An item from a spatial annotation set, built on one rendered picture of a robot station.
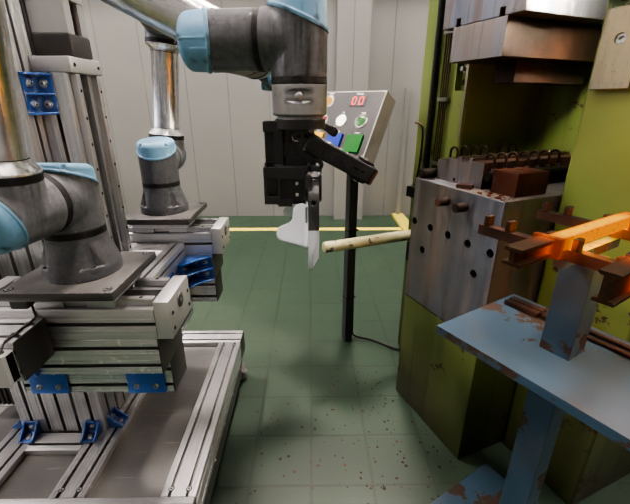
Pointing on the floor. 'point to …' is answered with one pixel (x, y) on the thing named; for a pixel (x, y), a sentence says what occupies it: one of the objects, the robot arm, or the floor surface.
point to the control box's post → (349, 258)
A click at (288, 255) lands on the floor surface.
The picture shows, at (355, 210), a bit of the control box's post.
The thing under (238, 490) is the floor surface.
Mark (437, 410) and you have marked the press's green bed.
